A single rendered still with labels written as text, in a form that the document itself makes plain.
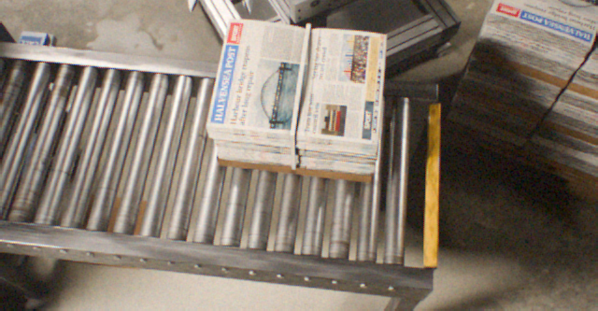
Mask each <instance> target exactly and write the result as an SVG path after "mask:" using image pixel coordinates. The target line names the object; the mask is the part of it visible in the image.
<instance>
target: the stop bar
mask: <svg viewBox="0 0 598 311"><path fill-rule="evenodd" d="M440 129H441V126H440V104H436V103H430V104H429V105H428V120H427V151H426V182H425V214H424V244H423V268H424V269H429V270H435V269H436V268H437V243H438V241H439V239H438V238H437V234H438V187H439V140H440Z"/></svg>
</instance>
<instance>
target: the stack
mask: <svg viewBox="0 0 598 311"><path fill-rule="evenodd" d="M484 24H485V25H484ZM475 49H478V50H481V51H483V52H486V53H489V54H491V55H494V56H497V57H500V58H503V59H506V60H509V61H511V62H514V63H517V64H522V65H525V66H527V67H530V68H532V69H535V70H538V71H541V72H543V73H546V74H549V75H552V76H554V77H556V78H561V79H563V80H566V81H567V80H568V79H569V78H570V77H571V76H572V75H573V74H574V75H573V78H572V81H571V82H574V83H576V84H579V85H582V86H585V87H588V88H591V89H594V90H596V91H598V0H491V3H490V6H489V9H488V11H487V14H486V17H485V19H484V22H483V24H482V27H481V29H480V32H479V35H478V37H477V41H476V44H475V46H474V48H473V49H472V50H471V52H470V54H469V56H468V59H467V61H466V64H465V66H464V68H463V71H462V75H461V78H460V80H459V82H460V83H459V82H458V85H457V87H458V88H457V87H456V90H455V92H454V93H455V94H454V93H453V95H454V96H453V95H452V98H453V99H452V98H451V100H450V103H449V105H448V109H447V112H446V117H445V118H444V120H447V121H449V122H452V123H455V124H457V125H460V126H462V127H465V128H467V129H470V130H472V131H475V132H478V133H480V134H484V135H486V136H489V137H491V138H494V139H496V140H499V141H501V142H504V143H506V144H508V145H510V146H513V147H515V148H519V147H522V150H525V151H528V152H530V153H532V154H535V155H538V156H541V157H543V158H546V159H549V160H552V161H554V162H556V163H560V164H563V165H566V166H568V167H571V168H574V169H576V170H578V171H581V172H583V173H586V174H588V175H591V176H594V177H598V147H597V146H594V145H592V144H590V143H587V142H584V141H581V140H579V139H576V138H574V137H571V136H569V135H566V134H561V133H559V132H556V131H553V130H550V129H549V128H546V127H543V126H540V123H542V122H543V121H544V120H546V121H549V122H552V123H555V124H558V125H561V126H563V127H566V128H568V129H571V130H574V131H577V132H580V133H583V134H586V135H589V136H592V137H595V138H597V139H598V100H595V99H592V98H590V97H588V96H585V95H582V94H579V93H576V92H571V91H569V90H566V89H567V88H566V87H567V85H566V86H565V87H564V88H560V87H557V86H554V85H551V84H549V83H546V82H544V81H541V80H538V79H535V78H531V77H528V76H525V75H523V74H520V73H518V72H515V71H512V70H509V69H506V68H504V67H502V66H499V65H496V64H491V63H489V62H486V61H483V60H480V59H478V58H475V57H473V54H474V51H475ZM468 62H469V63H468ZM459 87H460V88H459ZM459 89H460V90H463V91H465V92H470V93H472V94H475V95H478V96H481V97H484V98H487V99H490V100H492V101H495V102H498V103H501V104H503V105H506V106H511V107H514V108H516V109H518V110H521V111H524V112H527V113H529V114H532V115H535V116H537V117H539V118H542V117H543V116H544V115H545V117H544V120H543V121H542V122H541V121H540V122H539V124H537V123H534V122H531V121H528V120H525V119H522V118H519V117H516V116H514V115H511V114H508V113H505V112H503V111H500V110H498V109H495V108H492V107H489V106H485V105H482V104H480V103H477V102H474V101H472V100H469V99H466V98H463V97H461V96H458V95H456V94H457V91H458V90H459ZM545 113H546V114H545ZM439 144H440V145H443V146H445V147H448V148H452V149H455V150H457V151H460V152H461V153H464V154H467V155H469V156H472V157H474V158H477V159H480V160H481V161H484V162H486V163H491V164H493V165H496V166H498V167H501V168H504V169H505V170H508V171H510V172H513V173H516V174H518V175H521V176H523V177H528V178H529V179H532V180H534V181H537V182H540V183H542V184H545V185H547V186H550V187H552V188H554V189H557V190H559V191H564V192H566V193H569V194H571V195H574V196H576V197H578V198H581V199H583V200H586V201H589V202H591V203H594V204H596V205H598V184H596V183H595V182H592V181H589V180H587V179H585V178H582V177H578V176H575V175H572V174H569V173H567V172H564V171H562V170H559V169H557V168H554V167H551V166H549V165H546V164H543V163H540V162H537V161H534V160H532V159H529V158H526V157H523V156H521V155H519V152H517V153H515V152H512V151H510V150H507V149H504V148H500V147H498V146H495V145H493V144H491V143H488V142H486V141H483V140H480V139H478V138H475V137H473V136H471V135H468V134H464V133H462V132H459V131H456V130H454V129H451V128H449V127H447V126H444V125H443V123H442V125H441V129H440V140H439ZM475 146H479V147H481V148H484V149H487V150H490V151H492V152H495V153H498V154H500V155H503V156H505V157H507V158H510V159H512V160H515V161H518V162H520V163H524V164H527V165H530V166H532V167H534V168H537V169H539V170H542V171H544V172H547V173H550V174H552V175H554V176H557V177H561V178H564V179H566V180H567V181H566V182H565V183H564V182H561V181H560V180H557V179H554V178H552V177H548V176H545V175H542V174H540V173H537V172H535V171H533V170H530V169H528V168H525V167H522V166H520V165H517V164H515V163H511V162H509V161H506V160H503V159H501V158H498V157H496V156H493V155H490V154H489V153H486V152H483V151H481V150H478V149H476V148H474V147H475Z"/></svg>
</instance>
